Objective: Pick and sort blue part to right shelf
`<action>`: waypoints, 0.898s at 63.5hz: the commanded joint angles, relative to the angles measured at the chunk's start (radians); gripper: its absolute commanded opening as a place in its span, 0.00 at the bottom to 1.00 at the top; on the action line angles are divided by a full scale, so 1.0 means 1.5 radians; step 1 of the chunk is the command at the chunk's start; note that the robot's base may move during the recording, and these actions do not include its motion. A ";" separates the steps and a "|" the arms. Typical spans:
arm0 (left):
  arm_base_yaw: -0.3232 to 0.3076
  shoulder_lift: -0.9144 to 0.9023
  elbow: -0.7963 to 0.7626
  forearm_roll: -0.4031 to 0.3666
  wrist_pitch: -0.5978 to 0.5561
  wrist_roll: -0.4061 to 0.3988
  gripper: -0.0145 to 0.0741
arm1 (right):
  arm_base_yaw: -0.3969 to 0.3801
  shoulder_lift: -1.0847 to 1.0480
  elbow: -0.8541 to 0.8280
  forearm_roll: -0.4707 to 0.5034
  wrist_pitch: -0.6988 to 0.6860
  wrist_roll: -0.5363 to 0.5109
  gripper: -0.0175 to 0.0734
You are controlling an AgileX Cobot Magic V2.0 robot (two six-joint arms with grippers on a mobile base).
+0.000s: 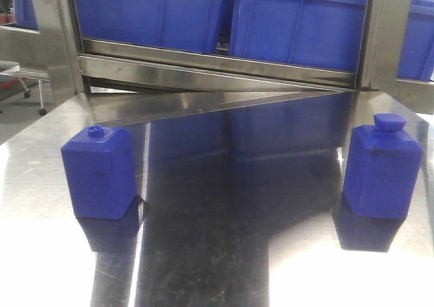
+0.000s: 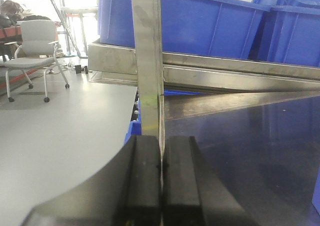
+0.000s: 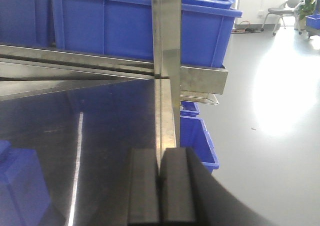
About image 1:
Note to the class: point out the blue bottle with small cap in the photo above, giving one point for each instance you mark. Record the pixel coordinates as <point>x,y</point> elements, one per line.
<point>100,172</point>

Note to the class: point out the blue bottle with wide cap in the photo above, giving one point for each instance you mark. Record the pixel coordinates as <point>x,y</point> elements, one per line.
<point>382,168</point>

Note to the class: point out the blue plastic bin left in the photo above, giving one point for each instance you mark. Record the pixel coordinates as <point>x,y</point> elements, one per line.
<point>188,25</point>

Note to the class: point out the blue plastic bin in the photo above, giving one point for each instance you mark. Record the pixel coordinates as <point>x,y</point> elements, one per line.
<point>188,25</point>
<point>314,33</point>

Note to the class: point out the blue plastic bin right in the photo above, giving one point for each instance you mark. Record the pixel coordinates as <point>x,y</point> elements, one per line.
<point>314,33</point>

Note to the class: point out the grey wheeled cart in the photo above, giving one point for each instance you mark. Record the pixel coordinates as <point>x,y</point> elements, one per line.
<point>12,75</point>

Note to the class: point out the blue bin far right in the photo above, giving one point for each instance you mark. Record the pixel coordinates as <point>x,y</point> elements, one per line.
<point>417,52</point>

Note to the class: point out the blue bin far left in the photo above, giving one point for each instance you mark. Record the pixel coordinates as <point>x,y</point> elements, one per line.
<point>25,14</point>

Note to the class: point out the stainless steel shelf frame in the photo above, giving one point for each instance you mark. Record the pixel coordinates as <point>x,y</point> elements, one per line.
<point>76,64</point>

